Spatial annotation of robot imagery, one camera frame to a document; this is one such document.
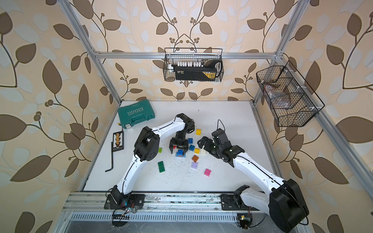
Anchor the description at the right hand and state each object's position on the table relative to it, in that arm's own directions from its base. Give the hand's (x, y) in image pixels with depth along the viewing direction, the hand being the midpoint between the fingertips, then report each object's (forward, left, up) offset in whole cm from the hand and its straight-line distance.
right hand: (203, 145), depth 84 cm
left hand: (-1, +14, -8) cm, 16 cm away
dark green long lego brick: (-8, +25, -11) cm, 29 cm away
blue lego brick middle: (+4, +7, -10) cm, 12 cm away
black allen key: (-1, +57, -10) cm, 58 cm away
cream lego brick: (+1, -1, -9) cm, 9 cm away
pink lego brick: (-12, -2, -10) cm, 16 cm away
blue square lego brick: (-1, +14, -6) cm, 15 cm away
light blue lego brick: (-1, +16, -10) cm, 19 cm away
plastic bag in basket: (+19, -41, +22) cm, 50 cm away
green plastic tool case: (+32, +49, -6) cm, 59 cm away
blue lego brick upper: (+9, +7, -9) cm, 15 cm away
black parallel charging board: (+8, +56, -9) cm, 57 cm away
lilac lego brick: (-8, +5, -9) cm, 13 cm away
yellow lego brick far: (+16, +1, -10) cm, 19 cm away
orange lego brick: (-4, +5, -10) cm, 11 cm away
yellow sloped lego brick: (+1, +3, -9) cm, 10 cm away
